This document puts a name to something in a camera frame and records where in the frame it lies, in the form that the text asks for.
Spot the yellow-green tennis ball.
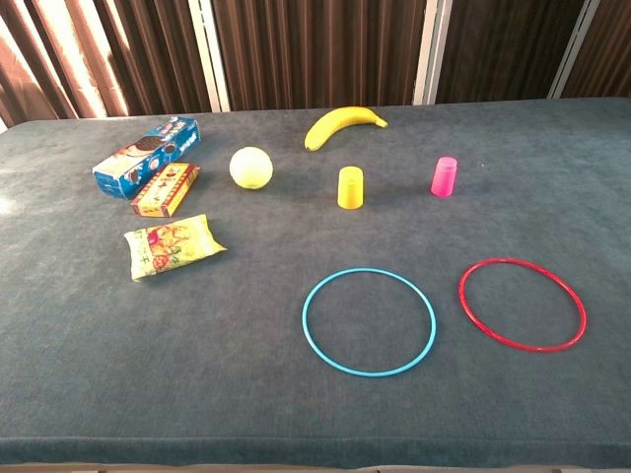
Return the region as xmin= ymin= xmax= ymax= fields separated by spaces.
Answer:
xmin=229 ymin=146 xmax=274 ymax=190

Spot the yellow snack bag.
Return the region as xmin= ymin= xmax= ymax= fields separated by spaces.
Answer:
xmin=123 ymin=213 xmax=228 ymax=283

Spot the yellow banana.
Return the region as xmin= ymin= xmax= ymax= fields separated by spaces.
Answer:
xmin=304 ymin=105 xmax=389 ymax=153

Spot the brown pleated curtain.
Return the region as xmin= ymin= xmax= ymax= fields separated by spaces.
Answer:
xmin=0 ymin=0 xmax=214 ymax=130
xmin=560 ymin=0 xmax=631 ymax=100
xmin=210 ymin=0 xmax=429 ymax=112
xmin=434 ymin=0 xmax=588 ymax=104

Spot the blue cookie box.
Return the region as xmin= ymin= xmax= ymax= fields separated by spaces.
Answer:
xmin=92 ymin=115 xmax=202 ymax=201

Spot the red plastic ring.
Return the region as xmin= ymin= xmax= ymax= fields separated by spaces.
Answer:
xmin=457 ymin=257 xmax=589 ymax=353

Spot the pink plastic cup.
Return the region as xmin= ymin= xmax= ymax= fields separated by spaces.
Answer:
xmin=430 ymin=156 xmax=458 ymax=198

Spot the red yellow carton box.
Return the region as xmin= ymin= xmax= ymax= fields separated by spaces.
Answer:
xmin=130 ymin=163 xmax=201 ymax=219

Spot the yellow plastic cup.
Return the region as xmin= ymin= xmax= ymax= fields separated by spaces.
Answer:
xmin=336 ymin=166 xmax=366 ymax=210

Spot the white frame post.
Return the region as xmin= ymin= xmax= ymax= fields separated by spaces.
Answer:
xmin=186 ymin=0 xmax=232 ymax=113
xmin=411 ymin=0 xmax=455 ymax=105
xmin=546 ymin=0 xmax=603 ymax=100

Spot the blue plastic ring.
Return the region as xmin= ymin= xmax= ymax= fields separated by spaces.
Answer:
xmin=302 ymin=267 xmax=438 ymax=378

